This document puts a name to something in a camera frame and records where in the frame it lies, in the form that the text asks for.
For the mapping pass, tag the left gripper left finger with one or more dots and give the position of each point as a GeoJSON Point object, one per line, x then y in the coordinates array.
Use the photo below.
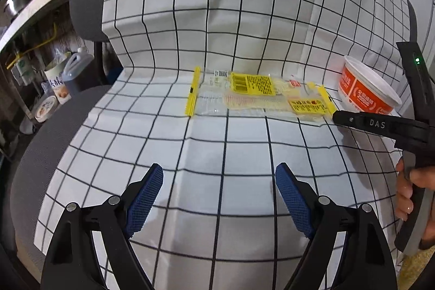
{"type": "Point", "coordinates": [118, 218]}

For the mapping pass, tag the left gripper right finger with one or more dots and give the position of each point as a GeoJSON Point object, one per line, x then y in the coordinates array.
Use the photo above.
{"type": "Point", "coordinates": [320, 220]}

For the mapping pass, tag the red white paper bowl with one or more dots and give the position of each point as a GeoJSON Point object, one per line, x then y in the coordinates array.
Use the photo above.
{"type": "Point", "coordinates": [360, 88]}

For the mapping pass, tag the yellow clear snack wrapper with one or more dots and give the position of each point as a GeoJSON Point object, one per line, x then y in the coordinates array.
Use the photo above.
{"type": "Point", "coordinates": [214, 93]}

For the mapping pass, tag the dark grey office chair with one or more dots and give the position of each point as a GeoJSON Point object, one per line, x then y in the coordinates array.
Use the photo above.
{"type": "Point", "coordinates": [37, 157]}

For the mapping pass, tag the white round lid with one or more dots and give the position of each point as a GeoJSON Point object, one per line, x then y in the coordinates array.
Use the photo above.
{"type": "Point", "coordinates": [45, 108]}

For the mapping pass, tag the dark liquid plastic jug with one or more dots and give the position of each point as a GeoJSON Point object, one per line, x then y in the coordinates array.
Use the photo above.
{"type": "Point", "coordinates": [80, 72]}

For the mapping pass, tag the white printed canister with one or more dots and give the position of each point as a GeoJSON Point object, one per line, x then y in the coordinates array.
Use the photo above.
{"type": "Point", "coordinates": [53, 73]}

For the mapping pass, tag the white black checkered cloth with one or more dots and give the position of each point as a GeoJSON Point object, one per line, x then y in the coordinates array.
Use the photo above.
{"type": "Point", "coordinates": [221, 38]}

